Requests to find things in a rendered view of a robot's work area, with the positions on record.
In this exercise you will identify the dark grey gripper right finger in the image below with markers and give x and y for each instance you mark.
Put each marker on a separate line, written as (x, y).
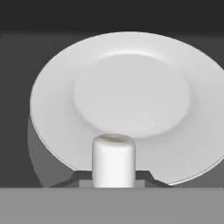
(144, 178)

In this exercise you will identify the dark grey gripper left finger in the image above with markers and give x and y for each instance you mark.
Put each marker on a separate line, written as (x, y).
(83, 178)

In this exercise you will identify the white marshmallow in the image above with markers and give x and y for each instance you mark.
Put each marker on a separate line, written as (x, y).
(113, 162)

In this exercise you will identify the grey microwave turntable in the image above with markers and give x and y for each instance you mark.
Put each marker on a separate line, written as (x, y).
(43, 157)

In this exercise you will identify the dark microwave oven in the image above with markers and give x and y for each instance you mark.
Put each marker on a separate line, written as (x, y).
(17, 87)

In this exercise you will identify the white round plate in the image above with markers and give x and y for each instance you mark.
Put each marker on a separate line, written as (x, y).
(131, 99)

